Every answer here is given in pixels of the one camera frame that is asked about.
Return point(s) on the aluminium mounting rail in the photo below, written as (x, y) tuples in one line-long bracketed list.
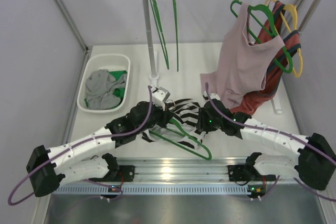
[(181, 170)]

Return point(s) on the yellow hanger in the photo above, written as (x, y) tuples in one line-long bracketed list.
[(294, 15)]

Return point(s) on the pink tank top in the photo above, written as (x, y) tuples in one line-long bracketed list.
[(242, 66)]

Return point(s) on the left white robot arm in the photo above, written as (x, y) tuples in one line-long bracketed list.
[(89, 157)]

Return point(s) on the white plastic laundry basket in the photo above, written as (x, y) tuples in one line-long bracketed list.
[(104, 84)]

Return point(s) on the grey cloth in basket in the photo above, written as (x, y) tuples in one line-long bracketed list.
[(99, 90)]

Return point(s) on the black white striped tank top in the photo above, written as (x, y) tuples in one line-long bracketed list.
[(183, 121)]

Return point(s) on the rust red tank top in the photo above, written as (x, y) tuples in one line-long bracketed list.
[(253, 100)]

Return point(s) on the slotted grey cable duct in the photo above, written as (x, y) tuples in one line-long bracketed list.
[(160, 189)]

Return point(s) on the green cloth in basket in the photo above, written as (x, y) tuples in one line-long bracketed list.
[(119, 77)]

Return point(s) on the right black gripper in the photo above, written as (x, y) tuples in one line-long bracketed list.
[(202, 124)]

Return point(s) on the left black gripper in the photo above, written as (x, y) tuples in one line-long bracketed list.
[(165, 115)]

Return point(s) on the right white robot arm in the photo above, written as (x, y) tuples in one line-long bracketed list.
[(308, 158)]

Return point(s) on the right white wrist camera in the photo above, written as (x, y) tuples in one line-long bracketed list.
[(210, 96)]

